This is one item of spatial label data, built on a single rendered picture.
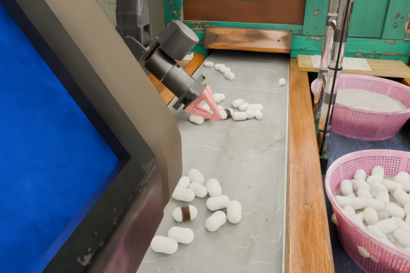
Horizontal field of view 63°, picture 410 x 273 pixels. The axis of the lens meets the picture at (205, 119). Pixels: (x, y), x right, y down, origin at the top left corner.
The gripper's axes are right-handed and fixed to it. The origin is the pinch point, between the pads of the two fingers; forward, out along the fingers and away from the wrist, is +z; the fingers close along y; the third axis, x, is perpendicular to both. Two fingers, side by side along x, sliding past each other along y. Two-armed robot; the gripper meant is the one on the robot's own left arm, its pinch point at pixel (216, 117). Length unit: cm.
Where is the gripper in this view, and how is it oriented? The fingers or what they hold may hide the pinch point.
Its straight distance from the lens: 76.3
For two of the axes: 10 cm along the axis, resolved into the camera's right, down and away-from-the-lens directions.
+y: 2.5, -4.2, 8.7
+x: -6.4, 6.0, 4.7
